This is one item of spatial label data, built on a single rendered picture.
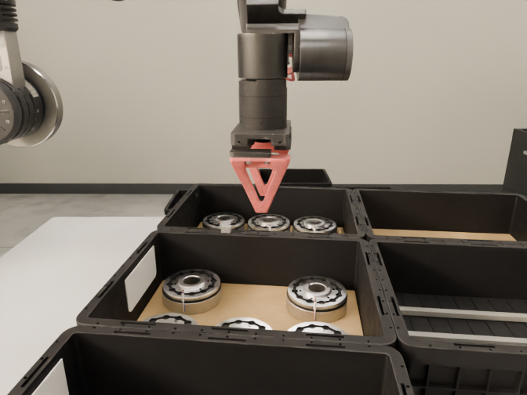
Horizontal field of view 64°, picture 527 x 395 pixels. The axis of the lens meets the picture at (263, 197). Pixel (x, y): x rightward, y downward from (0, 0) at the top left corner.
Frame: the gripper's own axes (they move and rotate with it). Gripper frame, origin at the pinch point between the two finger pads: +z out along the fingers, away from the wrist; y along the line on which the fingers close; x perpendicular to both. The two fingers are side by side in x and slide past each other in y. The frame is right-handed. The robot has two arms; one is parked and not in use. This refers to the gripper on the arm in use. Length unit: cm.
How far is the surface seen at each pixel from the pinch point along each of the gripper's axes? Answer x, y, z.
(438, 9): -116, 332, -47
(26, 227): 198, 226, 108
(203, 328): 6.8, -8.1, 14.3
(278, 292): -1.3, 16.9, 24.5
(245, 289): 5.0, 17.5, 24.4
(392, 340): -15.7, -8.5, 14.4
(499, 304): -40.2, 16.4, 24.8
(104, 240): 55, 64, 37
